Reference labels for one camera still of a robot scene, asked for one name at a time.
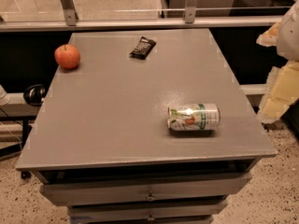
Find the white yellow robot arm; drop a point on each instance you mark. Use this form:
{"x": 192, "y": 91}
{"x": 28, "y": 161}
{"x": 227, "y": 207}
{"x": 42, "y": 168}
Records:
{"x": 282, "y": 84}

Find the white green soda can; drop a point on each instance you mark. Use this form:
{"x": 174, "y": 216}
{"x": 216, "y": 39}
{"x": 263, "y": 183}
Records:
{"x": 193, "y": 117}

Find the black snack bar wrapper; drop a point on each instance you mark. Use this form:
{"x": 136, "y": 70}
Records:
{"x": 143, "y": 48}

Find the grey drawer cabinet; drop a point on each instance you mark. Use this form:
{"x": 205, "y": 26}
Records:
{"x": 107, "y": 120}

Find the red orange apple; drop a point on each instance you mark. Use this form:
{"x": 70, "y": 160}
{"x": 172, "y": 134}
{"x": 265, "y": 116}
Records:
{"x": 67, "y": 56}

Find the lower grey drawer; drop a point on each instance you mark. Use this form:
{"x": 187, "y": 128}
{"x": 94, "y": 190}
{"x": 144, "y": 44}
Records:
{"x": 146, "y": 211}

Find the grey drawer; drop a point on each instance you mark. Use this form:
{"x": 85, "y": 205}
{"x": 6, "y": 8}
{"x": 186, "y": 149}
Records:
{"x": 145, "y": 189}
{"x": 146, "y": 211}

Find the black round headphones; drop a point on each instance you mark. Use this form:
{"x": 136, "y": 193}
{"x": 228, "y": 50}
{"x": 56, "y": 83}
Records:
{"x": 34, "y": 95}

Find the upper grey drawer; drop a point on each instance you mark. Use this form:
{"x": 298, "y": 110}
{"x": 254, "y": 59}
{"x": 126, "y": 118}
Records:
{"x": 145, "y": 189}

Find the metal window rail frame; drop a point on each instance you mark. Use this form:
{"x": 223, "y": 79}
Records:
{"x": 80, "y": 15}

